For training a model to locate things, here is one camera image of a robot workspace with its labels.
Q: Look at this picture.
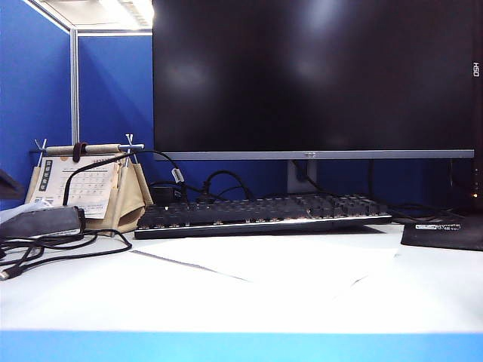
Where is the white calendar card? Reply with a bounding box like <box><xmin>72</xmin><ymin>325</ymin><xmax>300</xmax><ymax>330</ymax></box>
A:
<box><xmin>31</xmin><ymin>153</ymin><xmax>128</xmax><ymax>219</ymax></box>

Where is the black cable with white tag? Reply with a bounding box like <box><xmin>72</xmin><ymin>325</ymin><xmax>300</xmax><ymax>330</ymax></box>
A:
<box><xmin>63</xmin><ymin>149</ymin><xmax>190</xmax><ymax>212</ymax></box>

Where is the thin black cable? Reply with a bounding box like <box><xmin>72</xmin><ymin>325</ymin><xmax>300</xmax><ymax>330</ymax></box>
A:
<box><xmin>367</xmin><ymin>159</ymin><xmax>466</xmax><ymax>225</ymax></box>

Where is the black monitor cable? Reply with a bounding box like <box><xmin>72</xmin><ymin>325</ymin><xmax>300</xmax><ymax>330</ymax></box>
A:
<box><xmin>293</xmin><ymin>159</ymin><xmax>322</xmax><ymax>194</ymax></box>

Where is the black mouse pad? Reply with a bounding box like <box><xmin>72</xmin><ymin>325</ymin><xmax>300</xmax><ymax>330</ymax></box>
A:
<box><xmin>400</xmin><ymin>219</ymin><xmax>483</xmax><ymax>252</ymax></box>

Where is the black USB cable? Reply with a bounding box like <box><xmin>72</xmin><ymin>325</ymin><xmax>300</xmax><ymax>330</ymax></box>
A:
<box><xmin>0</xmin><ymin>222</ymin><xmax>134</xmax><ymax>282</ymax></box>

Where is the aluminium partition frame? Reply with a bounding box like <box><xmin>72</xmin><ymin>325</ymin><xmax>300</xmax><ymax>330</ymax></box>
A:
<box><xmin>69</xmin><ymin>25</ymin><xmax>154</xmax><ymax>149</ymax></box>

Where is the grey monitor stand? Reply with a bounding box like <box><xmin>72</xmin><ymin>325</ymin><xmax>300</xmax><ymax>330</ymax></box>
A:
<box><xmin>288</xmin><ymin>158</ymin><xmax>318</xmax><ymax>195</ymax></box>

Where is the grey soft pouch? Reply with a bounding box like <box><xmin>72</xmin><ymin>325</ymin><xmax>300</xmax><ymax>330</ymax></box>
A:
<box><xmin>0</xmin><ymin>205</ymin><xmax>86</xmax><ymax>239</ymax></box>

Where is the black power adapter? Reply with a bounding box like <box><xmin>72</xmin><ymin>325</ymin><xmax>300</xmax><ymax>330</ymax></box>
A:
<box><xmin>150</xmin><ymin>183</ymin><xmax>176</xmax><ymax>207</ymax></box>

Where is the large black computer monitor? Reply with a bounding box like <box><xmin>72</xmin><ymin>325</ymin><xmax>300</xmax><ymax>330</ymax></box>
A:
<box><xmin>152</xmin><ymin>0</ymin><xmax>475</xmax><ymax>161</ymax></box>

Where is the black mechanical keyboard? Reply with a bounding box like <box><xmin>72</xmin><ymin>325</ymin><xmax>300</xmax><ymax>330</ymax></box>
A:
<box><xmin>134</xmin><ymin>192</ymin><xmax>395</xmax><ymax>241</ymax></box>

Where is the dark grey flat object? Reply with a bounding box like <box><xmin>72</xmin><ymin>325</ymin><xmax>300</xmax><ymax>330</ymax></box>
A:
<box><xmin>0</xmin><ymin>169</ymin><xmax>25</xmax><ymax>201</ymax></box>

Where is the white handwritten paper sheet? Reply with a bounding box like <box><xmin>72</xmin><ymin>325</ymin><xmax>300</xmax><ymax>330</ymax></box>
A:
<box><xmin>130</xmin><ymin>234</ymin><xmax>401</xmax><ymax>299</ymax></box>

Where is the black looped cable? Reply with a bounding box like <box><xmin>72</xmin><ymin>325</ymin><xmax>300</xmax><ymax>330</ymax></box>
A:
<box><xmin>195</xmin><ymin>170</ymin><xmax>258</xmax><ymax>202</ymax></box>

